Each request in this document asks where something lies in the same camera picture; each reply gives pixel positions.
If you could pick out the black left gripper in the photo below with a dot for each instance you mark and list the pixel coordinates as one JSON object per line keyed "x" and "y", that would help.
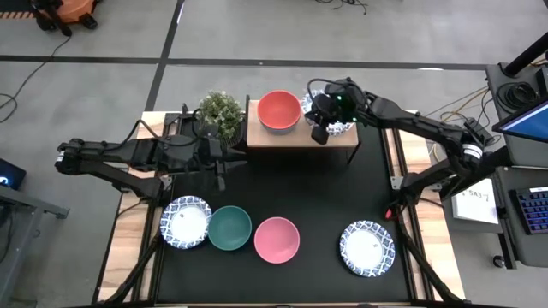
{"x": 214, "y": 154}

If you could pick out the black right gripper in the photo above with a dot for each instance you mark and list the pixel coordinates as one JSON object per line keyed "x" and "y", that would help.
{"x": 338, "y": 104}

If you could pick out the blue patterned paper plate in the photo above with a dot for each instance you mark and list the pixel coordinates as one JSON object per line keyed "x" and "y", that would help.
{"x": 340, "y": 129}
{"x": 186, "y": 222}
{"x": 367, "y": 249}

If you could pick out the red bowl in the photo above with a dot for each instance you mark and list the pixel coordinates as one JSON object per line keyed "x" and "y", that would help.
{"x": 278, "y": 109}

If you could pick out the green bowl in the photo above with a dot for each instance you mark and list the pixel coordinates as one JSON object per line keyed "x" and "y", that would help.
{"x": 230, "y": 228}

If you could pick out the pink bowl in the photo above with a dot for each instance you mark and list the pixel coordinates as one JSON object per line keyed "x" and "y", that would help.
{"x": 277, "y": 240}

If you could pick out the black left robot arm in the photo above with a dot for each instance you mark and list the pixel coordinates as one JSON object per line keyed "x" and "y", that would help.
{"x": 111, "y": 156}

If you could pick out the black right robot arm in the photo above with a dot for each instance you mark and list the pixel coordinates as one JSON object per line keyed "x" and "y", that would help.
{"x": 419, "y": 124}

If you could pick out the wooden shelf with black legs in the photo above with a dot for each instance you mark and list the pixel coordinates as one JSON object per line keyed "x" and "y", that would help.
{"x": 274, "y": 140}

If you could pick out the small potted green plant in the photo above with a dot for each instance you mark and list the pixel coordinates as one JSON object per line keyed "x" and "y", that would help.
{"x": 220, "y": 111}

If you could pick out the black table mat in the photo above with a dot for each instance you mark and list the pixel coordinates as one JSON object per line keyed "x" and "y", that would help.
{"x": 299, "y": 282}

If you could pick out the black power strip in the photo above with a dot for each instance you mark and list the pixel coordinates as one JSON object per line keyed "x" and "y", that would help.
{"x": 479, "y": 128}

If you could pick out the white paper sheet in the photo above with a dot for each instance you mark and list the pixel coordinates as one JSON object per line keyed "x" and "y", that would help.
{"x": 475, "y": 209}

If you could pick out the monitor with blue screen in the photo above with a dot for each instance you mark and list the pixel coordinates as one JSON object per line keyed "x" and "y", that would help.
{"x": 526, "y": 124}

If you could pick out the grey metal table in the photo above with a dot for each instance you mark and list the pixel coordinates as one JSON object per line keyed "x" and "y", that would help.
{"x": 25, "y": 205}

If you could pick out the black pole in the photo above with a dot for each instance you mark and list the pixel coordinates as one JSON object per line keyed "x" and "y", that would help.
{"x": 528, "y": 53}

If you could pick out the orange shop vacuum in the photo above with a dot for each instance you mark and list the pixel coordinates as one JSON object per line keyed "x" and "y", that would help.
{"x": 70, "y": 10}

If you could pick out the black caster wheel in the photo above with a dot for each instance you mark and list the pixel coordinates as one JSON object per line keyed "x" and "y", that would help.
{"x": 498, "y": 262}

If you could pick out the black device with blue light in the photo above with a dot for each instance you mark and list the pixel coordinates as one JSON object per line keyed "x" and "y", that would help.
{"x": 9, "y": 175}

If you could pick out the backlit black keyboard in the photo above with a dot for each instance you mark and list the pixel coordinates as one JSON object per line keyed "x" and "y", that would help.
{"x": 533, "y": 209}

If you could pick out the dark grey equipment cart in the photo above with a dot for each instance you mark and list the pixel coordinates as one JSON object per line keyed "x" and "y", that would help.
{"x": 524, "y": 244}

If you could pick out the black metal table frame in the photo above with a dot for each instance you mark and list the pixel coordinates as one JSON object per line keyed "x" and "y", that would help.
{"x": 135, "y": 269}

